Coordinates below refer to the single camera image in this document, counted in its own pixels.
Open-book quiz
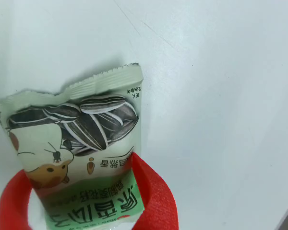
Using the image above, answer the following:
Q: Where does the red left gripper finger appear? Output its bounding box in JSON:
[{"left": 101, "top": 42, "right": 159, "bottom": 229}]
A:
[{"left": 0, "top": 168, "right": 34, "bottom": 230}]

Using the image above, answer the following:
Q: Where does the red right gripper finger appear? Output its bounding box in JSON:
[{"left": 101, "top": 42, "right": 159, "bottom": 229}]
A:
[{"left": 131, "top": 152, "right": 180, "bottom": 230}]

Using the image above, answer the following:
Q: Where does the green sunflower seed snack pack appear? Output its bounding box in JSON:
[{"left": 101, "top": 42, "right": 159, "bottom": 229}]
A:
[{"left": 0, "top": 62, "right": 145, "bottom": 230}]

